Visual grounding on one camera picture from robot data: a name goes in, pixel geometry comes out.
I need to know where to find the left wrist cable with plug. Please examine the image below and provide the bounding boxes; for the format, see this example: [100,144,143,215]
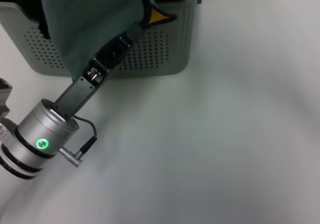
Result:
[58,115,98,161]

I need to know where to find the teal towel with black border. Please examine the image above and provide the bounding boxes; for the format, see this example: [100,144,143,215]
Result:
[38,0,177,82]

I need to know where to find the green perforated plastic storage box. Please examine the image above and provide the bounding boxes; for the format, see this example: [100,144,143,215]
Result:
[0,0,204,79]

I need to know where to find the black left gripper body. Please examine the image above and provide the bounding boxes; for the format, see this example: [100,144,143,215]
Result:
[53,33,134,122]

